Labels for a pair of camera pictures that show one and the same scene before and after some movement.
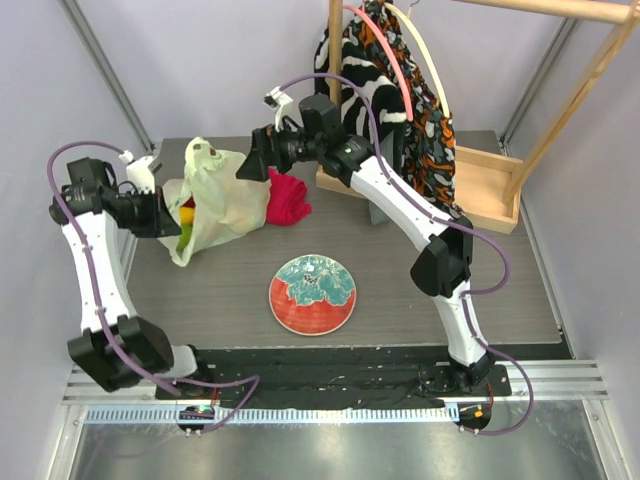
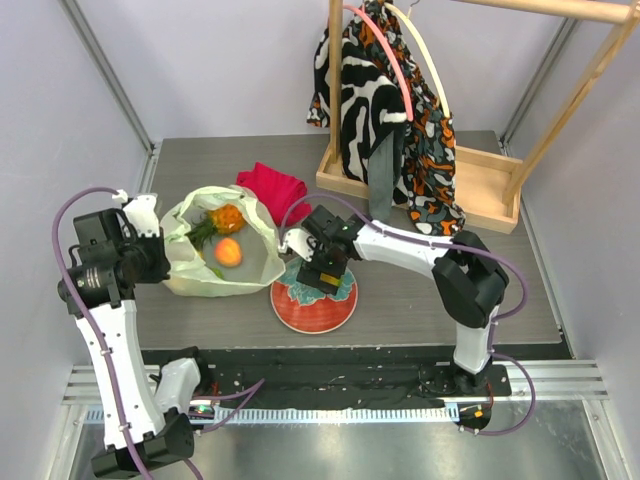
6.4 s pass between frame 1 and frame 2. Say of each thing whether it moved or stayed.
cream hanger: stayed
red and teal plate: stayed
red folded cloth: stayed
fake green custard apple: moved
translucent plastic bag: moved
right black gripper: moved
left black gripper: moved
